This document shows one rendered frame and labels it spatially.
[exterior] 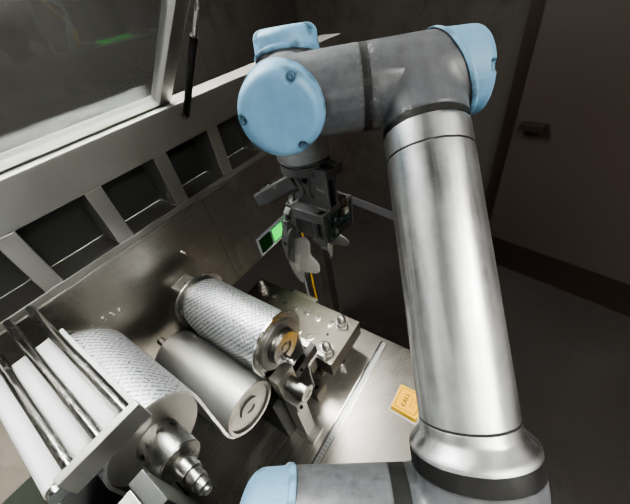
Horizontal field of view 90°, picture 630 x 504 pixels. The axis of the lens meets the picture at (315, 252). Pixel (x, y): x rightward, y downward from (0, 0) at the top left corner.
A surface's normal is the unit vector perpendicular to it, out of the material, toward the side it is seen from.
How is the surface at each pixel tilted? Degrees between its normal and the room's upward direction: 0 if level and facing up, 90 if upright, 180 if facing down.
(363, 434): 0
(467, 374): 42
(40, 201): 90
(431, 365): 62
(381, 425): 0
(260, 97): 87
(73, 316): 90
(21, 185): 90
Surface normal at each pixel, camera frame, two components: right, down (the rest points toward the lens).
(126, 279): 0.81, 0.28
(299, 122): -0.03, 0.61
